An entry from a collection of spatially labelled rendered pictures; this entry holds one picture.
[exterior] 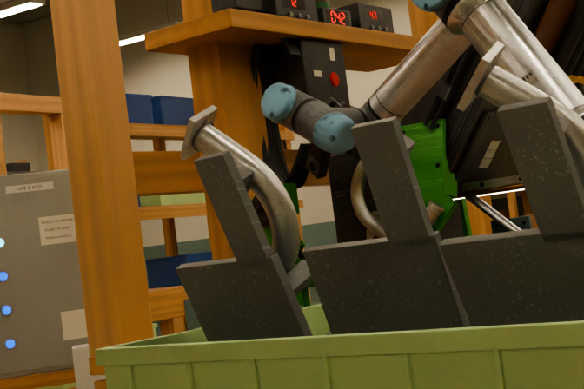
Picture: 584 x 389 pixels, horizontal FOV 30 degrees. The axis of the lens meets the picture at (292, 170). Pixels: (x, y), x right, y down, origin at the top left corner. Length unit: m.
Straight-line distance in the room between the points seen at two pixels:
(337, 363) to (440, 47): 1.11
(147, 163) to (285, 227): 1.18
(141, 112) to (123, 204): 5.70
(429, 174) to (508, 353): 1.51
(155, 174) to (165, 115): 5.68
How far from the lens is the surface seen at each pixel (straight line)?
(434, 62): 2.01
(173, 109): 8.07
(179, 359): 1.09
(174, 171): 2.35
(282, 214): 1.13
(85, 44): 2.11
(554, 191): 0.93
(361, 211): 2.36
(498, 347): 0.87
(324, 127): 2.01
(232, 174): 1.10
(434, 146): 2.37
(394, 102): 2.07
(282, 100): 2.06
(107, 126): 2.10
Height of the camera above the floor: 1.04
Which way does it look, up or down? 4 degrees up
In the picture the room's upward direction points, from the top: 7 degrees counter-clockwise
